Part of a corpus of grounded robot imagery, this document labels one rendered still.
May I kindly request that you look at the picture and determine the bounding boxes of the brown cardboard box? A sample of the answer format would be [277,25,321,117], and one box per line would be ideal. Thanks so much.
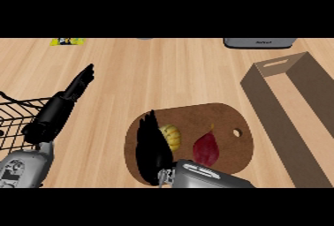
[240,51,334,189]

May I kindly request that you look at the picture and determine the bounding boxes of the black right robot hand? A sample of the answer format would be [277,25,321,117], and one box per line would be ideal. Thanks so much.
[135,109,176,187]

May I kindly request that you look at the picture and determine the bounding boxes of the red sweet potato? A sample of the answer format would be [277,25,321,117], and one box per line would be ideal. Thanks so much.
[193,124,221,168]

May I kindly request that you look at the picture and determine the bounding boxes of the brown wooden cutting board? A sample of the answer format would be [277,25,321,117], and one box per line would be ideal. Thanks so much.
[125,102,255,187]

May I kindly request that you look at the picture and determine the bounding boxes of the yellow snack packet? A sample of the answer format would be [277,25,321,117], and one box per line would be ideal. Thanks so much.
[49,37,86,47]

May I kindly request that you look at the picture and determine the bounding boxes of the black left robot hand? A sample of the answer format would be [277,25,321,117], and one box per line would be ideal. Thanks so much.
[21,63,95,146]

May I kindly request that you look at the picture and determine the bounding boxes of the yellow squash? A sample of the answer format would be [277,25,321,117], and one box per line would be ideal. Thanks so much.
[159,124,184,153]

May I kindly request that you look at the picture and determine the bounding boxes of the black wire basket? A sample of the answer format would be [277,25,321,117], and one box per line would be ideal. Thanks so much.
[0,91,52,154]

